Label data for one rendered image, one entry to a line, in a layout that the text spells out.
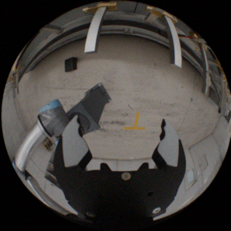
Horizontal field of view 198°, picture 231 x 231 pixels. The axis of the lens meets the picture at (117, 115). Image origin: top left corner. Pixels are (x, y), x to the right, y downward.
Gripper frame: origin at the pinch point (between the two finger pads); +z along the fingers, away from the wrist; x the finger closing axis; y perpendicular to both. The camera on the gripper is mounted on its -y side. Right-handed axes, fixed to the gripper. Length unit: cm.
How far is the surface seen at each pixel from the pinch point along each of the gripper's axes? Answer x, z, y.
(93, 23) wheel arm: -8.9, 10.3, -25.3
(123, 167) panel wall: 23, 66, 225
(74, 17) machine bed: -35, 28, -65
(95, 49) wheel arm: -7.3, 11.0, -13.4
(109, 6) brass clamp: -5.3, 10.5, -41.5
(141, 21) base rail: 9.6, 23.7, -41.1
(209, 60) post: 61, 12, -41
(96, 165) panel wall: -59, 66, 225
